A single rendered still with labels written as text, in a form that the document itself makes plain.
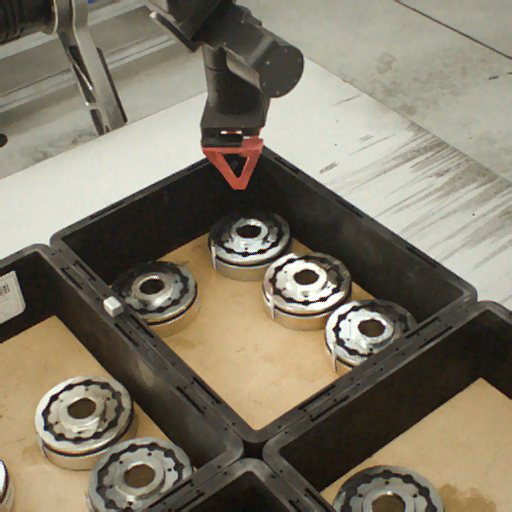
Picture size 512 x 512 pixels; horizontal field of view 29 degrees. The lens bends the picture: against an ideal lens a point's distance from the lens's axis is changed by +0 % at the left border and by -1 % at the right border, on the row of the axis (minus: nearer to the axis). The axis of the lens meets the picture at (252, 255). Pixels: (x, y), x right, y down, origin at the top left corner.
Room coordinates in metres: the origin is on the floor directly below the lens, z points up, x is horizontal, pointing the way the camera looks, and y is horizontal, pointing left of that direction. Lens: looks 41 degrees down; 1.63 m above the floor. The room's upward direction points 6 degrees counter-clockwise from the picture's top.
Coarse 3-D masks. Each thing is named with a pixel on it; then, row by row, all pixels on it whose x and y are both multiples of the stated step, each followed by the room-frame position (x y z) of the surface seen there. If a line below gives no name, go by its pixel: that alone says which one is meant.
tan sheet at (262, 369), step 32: (192, 256) 0.94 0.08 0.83; (224, 288) 0.87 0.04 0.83; (256, 288) 0.87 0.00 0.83; (224, 320) 0.82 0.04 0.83; (256, 320) 0.81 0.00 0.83; (192, 352) 0.77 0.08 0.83; (224, 352) 0.77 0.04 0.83; (256, 352) 0.76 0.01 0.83; (288, 352) 0.76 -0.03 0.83; (320, 352) 0.75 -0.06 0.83; (224, 384) 0.72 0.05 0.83; (256, 384) 0.71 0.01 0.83; (288, 384) 0.71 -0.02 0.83; (320, 384) 0.70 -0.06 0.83; (256, 416) 0.67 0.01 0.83
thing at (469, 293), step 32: (320, 192) 0.91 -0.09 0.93; (64, 256) 0.84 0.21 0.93; (416, 256) 0.78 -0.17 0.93; (96, 288) 0.79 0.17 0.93; (128, 320) 0.73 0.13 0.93; (448, 320) 0.68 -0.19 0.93; (160, 352) 0.68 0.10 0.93; (384, 352) 0.65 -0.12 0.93; (192, 384) 0.63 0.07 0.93; (224, 416) 0.59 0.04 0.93; (288, 416) 0.58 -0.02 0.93; (256, 448) 0.56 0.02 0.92
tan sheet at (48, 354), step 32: (0, 352) 0.81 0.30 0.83; (32, 352) 0.80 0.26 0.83; (64, 352) 0.79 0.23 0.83; (0, 384) 0.75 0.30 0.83; (32, 384) 0.75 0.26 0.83; (0, 416) 0.71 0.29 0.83; (32, 416) 0.70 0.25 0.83; (0, 448) 0.66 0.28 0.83; (32, 448) 0.66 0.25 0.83; (32, 480) 0.62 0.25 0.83; (64, 480) 0.61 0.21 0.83
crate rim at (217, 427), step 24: (0, 264) 0.84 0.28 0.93; (48, 264) 0.84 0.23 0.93; (72, 288) 0.79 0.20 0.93; (96, 312) 0.75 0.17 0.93; (120, 336) 0.71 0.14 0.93; (144, 360) 0.67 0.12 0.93; (168, 384) 0.64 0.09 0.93; (192, 408) 0.60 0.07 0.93; (216, 432) 0.57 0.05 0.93; (240, 456) 0.54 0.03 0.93; (192, 480) 0.52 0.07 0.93; (168, 504) 0.50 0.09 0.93
